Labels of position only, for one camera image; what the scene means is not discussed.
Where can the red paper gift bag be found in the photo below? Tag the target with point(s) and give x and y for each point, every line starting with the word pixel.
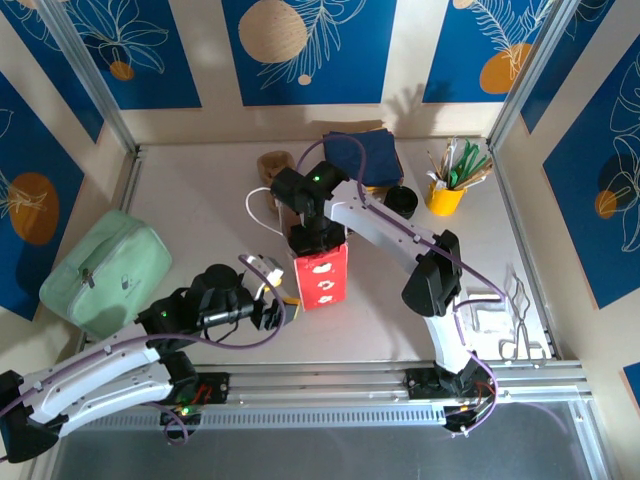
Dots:
pixel 322 280

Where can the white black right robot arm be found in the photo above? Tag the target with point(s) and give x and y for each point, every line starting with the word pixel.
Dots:
pixel 385 232

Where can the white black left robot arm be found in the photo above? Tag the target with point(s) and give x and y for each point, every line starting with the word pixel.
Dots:
pixel 100 380

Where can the navy paper napkin stack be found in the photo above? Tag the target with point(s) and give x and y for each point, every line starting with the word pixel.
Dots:
pixel 380 155

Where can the mint green zip pouch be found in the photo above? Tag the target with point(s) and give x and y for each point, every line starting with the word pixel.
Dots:
pixel 100 270

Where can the thin wooden stick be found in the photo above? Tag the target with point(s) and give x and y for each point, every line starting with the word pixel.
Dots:
pixel 435 164

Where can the yellow stirrer holder cup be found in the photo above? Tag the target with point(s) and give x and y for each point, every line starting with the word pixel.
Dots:
pixel 445 200

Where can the grey metal sheet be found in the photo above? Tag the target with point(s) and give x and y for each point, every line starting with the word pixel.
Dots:
pixel 320 455

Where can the white paper wrapped straw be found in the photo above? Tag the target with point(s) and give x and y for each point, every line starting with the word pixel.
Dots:
pixel 447 157

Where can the flat wooden stirrer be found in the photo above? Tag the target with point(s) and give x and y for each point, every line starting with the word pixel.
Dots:
pixel 480 177

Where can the aluminium arm base rail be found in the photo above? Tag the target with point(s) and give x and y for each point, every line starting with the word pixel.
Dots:
pixel 320 415

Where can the aluminium frame post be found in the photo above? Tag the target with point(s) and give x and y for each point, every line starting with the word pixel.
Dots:
pixel 540 75
pixel 80 55

